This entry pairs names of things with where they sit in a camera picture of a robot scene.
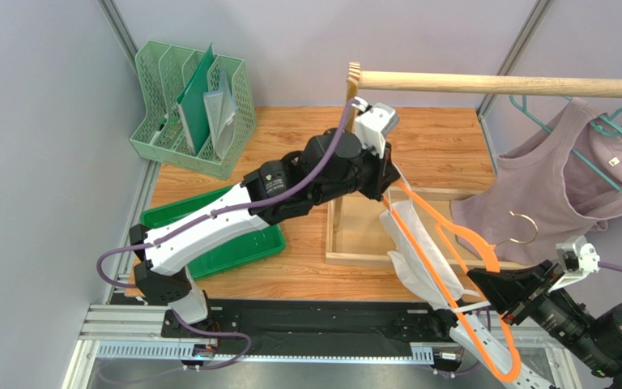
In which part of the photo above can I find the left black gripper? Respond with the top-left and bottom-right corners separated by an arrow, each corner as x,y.
312,135 -> 402,207

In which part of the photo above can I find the orange velvet hanger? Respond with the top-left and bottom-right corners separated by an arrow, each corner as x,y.
381,180 -> 522,383

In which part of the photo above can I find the white tank top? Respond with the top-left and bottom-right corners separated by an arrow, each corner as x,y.
379,200 -> 479,310

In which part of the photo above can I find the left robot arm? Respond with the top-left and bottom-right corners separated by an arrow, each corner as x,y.
130,128 -> 400,323

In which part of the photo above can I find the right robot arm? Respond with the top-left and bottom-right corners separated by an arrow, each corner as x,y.
467,260 -> 622,388

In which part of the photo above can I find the mauve tank top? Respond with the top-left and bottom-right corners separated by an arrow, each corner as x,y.
451,97 -> 622,266

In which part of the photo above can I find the wooden clothes rack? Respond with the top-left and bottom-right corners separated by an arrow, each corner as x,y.
325,62 -> 622,267

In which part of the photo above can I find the green plastic tray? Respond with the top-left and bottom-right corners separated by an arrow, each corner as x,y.
140,187 -> 286,280

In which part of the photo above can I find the grey mesh pouch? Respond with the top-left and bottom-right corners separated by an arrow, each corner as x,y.
202,70 -> 238,160

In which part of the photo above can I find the dark green folder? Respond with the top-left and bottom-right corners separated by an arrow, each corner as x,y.
177,45 -> 215,156

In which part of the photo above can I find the light green file organizer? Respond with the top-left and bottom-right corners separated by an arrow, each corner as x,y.
130,41 -> 257,180

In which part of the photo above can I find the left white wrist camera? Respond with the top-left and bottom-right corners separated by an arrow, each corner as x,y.
352,96 -> 400,160

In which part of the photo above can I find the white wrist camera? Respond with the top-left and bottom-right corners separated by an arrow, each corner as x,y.
550,235 -> 600,292
352,96 -> 400,160

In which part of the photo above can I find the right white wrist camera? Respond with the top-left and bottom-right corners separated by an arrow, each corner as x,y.
550,235 -> 600,292

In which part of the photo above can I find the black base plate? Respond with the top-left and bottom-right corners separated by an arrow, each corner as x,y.
160,297 -> 463,358

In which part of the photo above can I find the aluminium frame rail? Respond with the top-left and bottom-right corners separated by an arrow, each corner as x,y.
62,302 -> 582,389

